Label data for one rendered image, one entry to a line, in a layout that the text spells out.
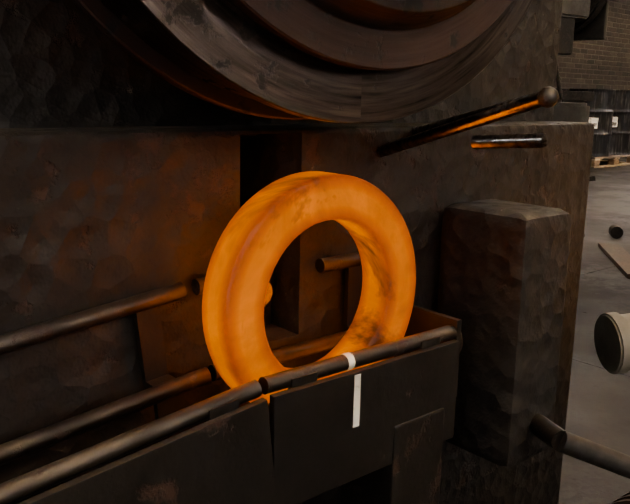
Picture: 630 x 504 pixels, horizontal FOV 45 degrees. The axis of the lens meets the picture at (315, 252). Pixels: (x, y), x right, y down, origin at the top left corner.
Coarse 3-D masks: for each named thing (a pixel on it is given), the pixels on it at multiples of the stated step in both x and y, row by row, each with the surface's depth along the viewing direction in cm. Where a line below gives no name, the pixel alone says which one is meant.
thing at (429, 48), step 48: (240, 0) 41; (288, 0) 43; (336, 0) 44; (384, 0) 45; (432, 0) 48; (480, 0) 54; (288, 48) 46; (336, 48) 46; (384, 48) 49; (432, 48) 52
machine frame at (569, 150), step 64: (0, 0) 49; (64, 0) 52; (0, 64) 50; (64, 64) 53; (128, 64) 56; (512, 64) 86; (0, 128) 50; (64, 128) 52; (128, 128) 54; (192, 128) 56; (256, 128) 58; (320, 128) 62; (384, 128) 67; (512, 128) 79; (576, 128) 86; (0, 192) 46; (64, 192) 48; (128, 192) 51; (192, 192) 55; (256, 192) 66; (384, 192) 68; (448, 192) 74; (512, 192) 80; (576, 192) 89; (0, 256) 47; (64, 256) 49; (128, 256) 52; (192, 256) 56; (320, 256) 64; (576, 256) 91; (0, 320) 47; (128, 320) 53; (192, 320) 57; (320, 320) 65; (0, 384) 48; (64, 384) 51; (128, 384) 54; (64, 448) 52; (448, 448) 81
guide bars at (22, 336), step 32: (352, 256) 65; (160, 288) 53; (192, 288) 56; (352, 288) 66; (64, 320) 49; (96, 320) 50; (160, 320) 54; (352, 320) 66; (0, 352) 46; (160, 352) 54; (288, 352) 59; (160, 384) 52; (192, 384) 53; (96, 416) 49; (160, 416) 53; (0, 448) 45; (32, 448) 46
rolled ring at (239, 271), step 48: (288, 192) 51; (336, 192) 54; (240, 240) 50; (288, 240) 52; (384, 240) 58; (240, 288) 50; (384, 288) 59; (240, 336) 51; (384, 336) 60; (240, 384) 52
